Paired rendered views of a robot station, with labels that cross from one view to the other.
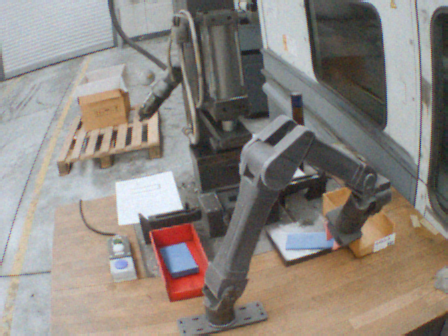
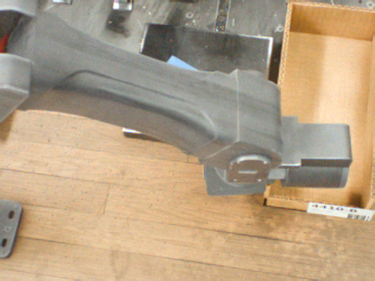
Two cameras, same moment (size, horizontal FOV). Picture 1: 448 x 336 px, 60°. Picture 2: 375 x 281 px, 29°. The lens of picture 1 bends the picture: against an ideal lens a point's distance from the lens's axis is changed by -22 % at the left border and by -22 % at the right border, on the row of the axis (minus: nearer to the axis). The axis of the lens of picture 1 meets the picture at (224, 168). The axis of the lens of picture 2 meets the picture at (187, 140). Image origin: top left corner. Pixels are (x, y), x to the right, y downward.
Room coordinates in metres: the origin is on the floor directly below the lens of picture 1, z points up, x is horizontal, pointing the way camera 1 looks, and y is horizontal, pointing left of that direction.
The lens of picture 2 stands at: (0.60, -0.36, 1.74)
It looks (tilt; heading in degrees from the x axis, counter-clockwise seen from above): 66 degrees down; 25
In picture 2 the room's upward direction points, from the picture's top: 5 degrees counter-clockwise
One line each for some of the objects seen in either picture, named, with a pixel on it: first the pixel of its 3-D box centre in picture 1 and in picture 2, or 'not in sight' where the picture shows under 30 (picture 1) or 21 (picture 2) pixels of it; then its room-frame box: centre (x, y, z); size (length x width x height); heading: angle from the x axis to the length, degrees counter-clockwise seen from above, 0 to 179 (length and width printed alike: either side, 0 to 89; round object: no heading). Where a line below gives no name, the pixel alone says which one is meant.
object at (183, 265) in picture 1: (178, 257); not in sight; (0.99, 0.14, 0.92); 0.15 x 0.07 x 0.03; 16
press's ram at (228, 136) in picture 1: (216, 105); not in sight; (1.22, 0.00, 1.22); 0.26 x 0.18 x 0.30; 12
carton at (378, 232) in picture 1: (358, 220); (327, 109); (1.02, -0.35, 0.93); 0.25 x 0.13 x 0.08; 12
